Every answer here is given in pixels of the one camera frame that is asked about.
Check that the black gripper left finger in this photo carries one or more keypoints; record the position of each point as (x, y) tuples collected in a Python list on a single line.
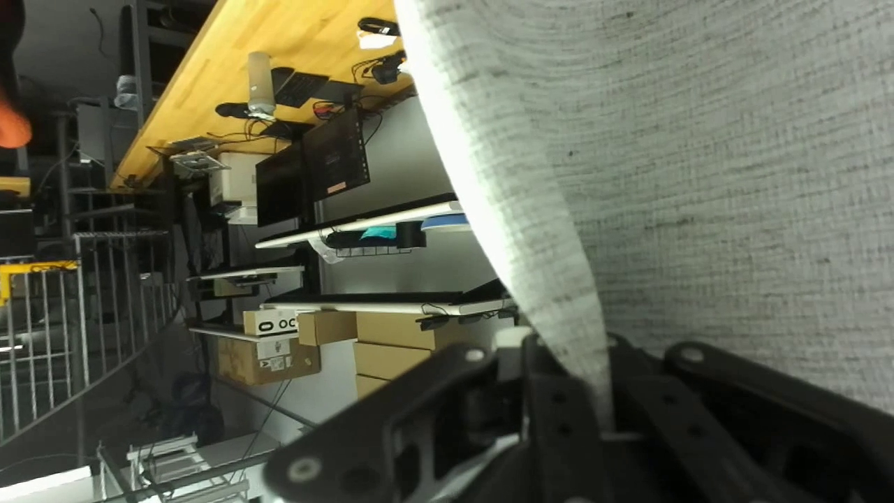
[(407, 438)]

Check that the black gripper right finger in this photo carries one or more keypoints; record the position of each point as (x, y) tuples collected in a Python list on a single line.
[(736, 430)]

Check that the white fabric curtain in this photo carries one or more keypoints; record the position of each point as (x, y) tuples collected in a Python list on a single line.
[(678, 170)]

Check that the cardboard box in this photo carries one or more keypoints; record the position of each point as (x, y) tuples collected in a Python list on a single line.
[(266, 361)]

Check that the wooden desk top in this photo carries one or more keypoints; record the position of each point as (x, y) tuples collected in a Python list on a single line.
[(226, 89)]

